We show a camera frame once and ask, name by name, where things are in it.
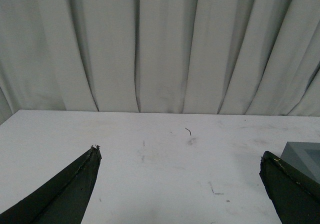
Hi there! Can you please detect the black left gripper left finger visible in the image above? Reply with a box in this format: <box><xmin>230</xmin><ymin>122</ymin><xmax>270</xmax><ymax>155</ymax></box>
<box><xmin>0</xmin><ymin>146</ymin><xmax>102</xmax><ymax>224</ymax></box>

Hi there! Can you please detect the white pleated curtain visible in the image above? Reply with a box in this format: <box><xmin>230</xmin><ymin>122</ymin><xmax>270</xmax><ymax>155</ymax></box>
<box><xmin>0</xmin><ymin>0</ymin><xmax>320</xmax><ymax>121</ymax></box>

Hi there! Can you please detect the gray base block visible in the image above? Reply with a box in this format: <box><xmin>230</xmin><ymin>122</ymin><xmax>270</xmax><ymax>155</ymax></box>
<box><xmin>280</xmin><ymin>142</ymin><xmax>320</xmax><ymax>183</ymax></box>

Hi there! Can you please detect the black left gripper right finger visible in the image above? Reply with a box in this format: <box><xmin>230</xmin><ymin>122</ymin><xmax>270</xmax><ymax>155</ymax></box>
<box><xmin>259</xmin><ymin>151</ymin><xmax>320</xmax><ymax>224</ymax></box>

